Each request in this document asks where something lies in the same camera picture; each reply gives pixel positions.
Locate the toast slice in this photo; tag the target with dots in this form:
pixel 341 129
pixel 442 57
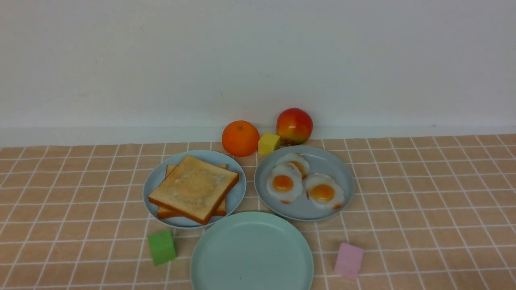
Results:
pixel 195 188
pixel 164 213

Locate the fried egg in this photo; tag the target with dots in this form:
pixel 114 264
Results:
pixel 284 183
pixel 324 192
pixel 298 160

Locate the yellow cube block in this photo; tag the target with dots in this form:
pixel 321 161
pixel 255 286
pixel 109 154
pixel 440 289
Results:
pixel 268 143

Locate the light blue plate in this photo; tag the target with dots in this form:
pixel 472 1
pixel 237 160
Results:
pixel 233 198

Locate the orange fruit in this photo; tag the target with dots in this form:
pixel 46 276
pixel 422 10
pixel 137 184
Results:
pixel 240 138

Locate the mint green plate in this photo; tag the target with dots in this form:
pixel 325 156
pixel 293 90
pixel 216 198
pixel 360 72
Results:
pixel 252 251

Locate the grey-blue plate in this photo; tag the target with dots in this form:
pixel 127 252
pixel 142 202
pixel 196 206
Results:
pixel 302 210

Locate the red yellow apple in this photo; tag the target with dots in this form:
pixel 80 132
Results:
pixel 294 126

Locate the pink cube block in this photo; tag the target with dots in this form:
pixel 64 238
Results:
pixel 349 261

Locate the green cube block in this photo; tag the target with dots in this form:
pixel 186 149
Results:
pixel 162 247

